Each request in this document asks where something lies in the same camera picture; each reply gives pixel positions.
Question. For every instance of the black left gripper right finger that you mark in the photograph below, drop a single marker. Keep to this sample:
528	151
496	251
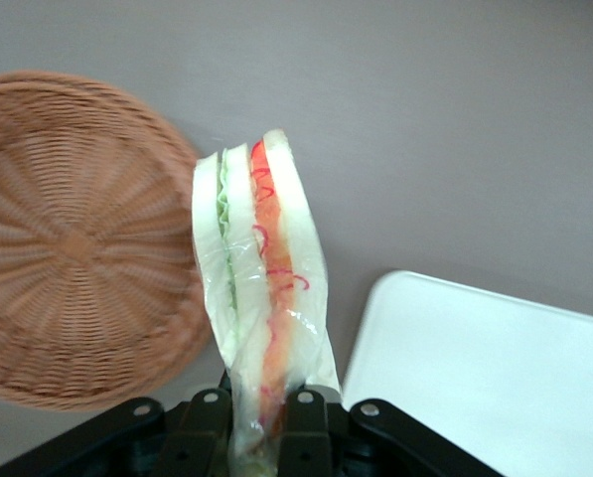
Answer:
305	437

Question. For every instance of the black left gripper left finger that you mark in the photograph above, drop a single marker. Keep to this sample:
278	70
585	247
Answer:
199	432

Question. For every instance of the triangle sandwich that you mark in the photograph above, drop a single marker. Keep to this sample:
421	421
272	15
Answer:
276	248

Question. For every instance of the cream rectangular tray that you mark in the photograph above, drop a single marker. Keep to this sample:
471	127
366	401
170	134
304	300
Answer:
475	372

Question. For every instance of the round brown wicker basket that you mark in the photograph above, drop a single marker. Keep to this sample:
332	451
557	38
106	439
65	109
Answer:
77	243

